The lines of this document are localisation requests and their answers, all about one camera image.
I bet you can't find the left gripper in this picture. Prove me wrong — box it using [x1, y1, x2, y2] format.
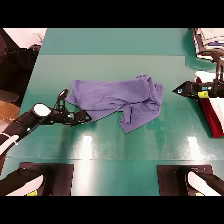
[49, 109, 82, 126]

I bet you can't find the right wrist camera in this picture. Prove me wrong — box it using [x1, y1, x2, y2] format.
[197, 49, 224, 84]

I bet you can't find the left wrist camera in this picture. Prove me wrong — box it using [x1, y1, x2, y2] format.
[55, 88, 70, 112]

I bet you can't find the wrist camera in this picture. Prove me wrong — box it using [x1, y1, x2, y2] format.
[197, 49, 224, 84]
[55, 88, 70, 112]

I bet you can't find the heap of clothes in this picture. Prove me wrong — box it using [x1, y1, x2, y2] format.
[191, 27, 224, 62]

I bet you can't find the purple shirt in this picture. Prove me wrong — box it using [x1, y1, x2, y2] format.
[65, 73, 165, 134]

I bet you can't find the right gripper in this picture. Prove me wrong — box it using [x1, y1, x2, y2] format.
[180, 80, 210, 99]

